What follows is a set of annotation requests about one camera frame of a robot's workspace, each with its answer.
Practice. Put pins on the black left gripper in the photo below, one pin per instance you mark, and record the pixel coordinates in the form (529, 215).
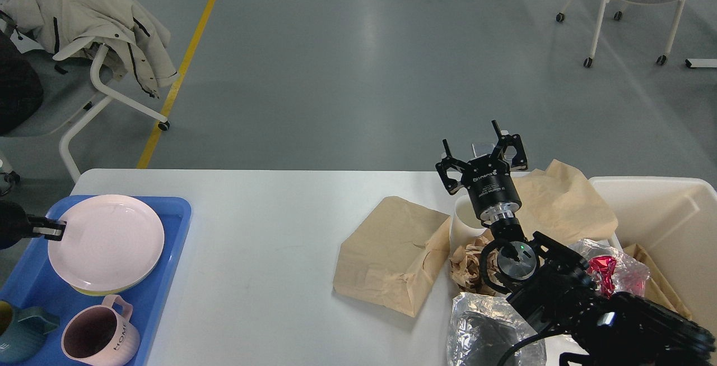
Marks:
(16, 226)

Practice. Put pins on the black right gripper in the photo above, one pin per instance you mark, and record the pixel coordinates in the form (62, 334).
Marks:
(488, 184)

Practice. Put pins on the pink plate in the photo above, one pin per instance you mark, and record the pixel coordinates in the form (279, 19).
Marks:
(107, 228)

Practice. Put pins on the teal ribbed mug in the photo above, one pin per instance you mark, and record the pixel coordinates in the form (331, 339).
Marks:
(24, 331)

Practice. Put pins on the pink ribbed mug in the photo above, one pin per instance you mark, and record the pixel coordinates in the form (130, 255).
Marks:
(102, 334)

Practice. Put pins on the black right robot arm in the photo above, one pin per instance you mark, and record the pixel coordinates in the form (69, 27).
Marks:
(548, 283)

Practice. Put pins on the blue plastic tray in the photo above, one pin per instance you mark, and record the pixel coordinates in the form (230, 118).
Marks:
(34, 282)

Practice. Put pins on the white paper cup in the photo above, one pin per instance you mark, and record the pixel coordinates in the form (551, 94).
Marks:
(465, 227)

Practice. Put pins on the crumpled brown paper sheet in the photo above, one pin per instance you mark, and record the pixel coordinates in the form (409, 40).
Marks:
(561, 203)

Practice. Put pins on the yellow plate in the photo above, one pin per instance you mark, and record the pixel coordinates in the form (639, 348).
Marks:
(109, 278)

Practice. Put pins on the crumpled brown paper ball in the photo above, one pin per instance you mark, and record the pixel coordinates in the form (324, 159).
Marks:
(465, 270)

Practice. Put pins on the brown paper bag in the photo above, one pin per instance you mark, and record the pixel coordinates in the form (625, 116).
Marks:
(395, 256)

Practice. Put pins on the white chair left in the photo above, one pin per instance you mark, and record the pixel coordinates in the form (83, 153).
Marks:
(75, 82)

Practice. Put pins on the black bag on chair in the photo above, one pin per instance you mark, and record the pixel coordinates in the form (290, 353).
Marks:
(21, 89)

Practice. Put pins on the red foil wrapper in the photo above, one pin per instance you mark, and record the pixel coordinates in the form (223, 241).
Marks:
(601, 269)

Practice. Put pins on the silver foil bag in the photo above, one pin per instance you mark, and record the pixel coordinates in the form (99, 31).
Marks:
(482, 329)

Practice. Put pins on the clear plastic wrap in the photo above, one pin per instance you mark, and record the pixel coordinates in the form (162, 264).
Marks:
(630, 275)

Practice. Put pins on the white plastic bin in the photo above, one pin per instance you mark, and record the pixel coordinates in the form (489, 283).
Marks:
(674, 219)

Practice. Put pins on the brown paper in bin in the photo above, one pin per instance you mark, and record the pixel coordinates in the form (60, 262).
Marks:
(658, 288)

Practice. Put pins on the beige jacket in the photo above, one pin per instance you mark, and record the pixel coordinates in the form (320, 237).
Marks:
(137, 40)

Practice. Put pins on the white bar on floor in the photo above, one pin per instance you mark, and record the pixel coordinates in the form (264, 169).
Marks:
(701, 63)

